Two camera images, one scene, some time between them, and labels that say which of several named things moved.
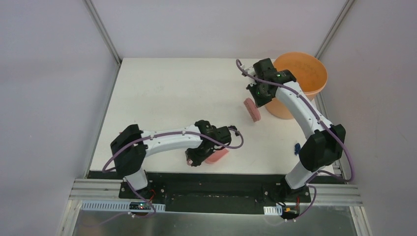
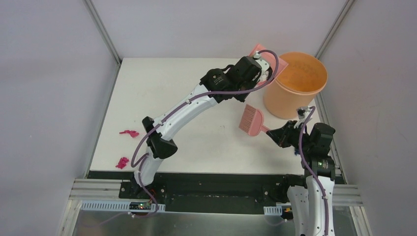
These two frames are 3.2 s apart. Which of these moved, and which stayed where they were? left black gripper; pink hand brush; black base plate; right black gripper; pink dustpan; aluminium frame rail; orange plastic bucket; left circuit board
Moved: pink hand brush; pink dustpan; left black gripper; right black gripper
Stayed: black base plate; orange plastic bucket; aluminium frame rail; left circuit board
